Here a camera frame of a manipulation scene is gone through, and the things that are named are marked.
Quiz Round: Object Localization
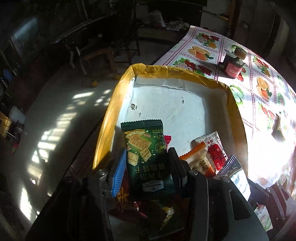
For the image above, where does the silver foil packet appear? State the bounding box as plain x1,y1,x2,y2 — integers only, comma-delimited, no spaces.
214,155,251,201

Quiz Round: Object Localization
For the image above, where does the red and white snack packet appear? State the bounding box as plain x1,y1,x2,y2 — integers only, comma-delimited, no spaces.
194,131,228,174

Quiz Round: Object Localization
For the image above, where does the green garlic pea snack bag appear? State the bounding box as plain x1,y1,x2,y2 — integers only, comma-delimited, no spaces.
147,202,176,232

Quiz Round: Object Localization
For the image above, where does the dark red snack wrapper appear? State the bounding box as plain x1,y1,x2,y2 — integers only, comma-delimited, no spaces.
109,171,147,224

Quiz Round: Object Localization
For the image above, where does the dark green cracker packet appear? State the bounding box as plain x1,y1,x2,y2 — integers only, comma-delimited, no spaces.
120,120,175,198

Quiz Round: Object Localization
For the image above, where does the orange cracker packet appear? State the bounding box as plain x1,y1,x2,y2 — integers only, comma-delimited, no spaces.
179,142,216,178

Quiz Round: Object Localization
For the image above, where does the red rectangular snack packet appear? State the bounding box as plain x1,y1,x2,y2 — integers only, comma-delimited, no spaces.
164,135,171,150

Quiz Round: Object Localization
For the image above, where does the dark foil snack bag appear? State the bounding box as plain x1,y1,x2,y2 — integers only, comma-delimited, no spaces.
271,114,285,142

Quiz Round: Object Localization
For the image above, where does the floral fruit-print tablecloth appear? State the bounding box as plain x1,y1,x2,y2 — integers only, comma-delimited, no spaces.
69,25,296,232

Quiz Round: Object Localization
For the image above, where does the yellow-edged white cardboard tray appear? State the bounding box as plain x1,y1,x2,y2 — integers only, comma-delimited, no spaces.
92,63,249,241

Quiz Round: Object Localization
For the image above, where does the dark wooden chair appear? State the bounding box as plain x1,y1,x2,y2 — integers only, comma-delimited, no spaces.
52,15,140,80

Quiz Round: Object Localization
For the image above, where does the red-labelled jar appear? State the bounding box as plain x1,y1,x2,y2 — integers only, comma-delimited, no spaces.
223,54,244,78

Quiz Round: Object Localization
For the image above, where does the small round jar lid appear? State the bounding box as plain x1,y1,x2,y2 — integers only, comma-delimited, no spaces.
231,45,247,60

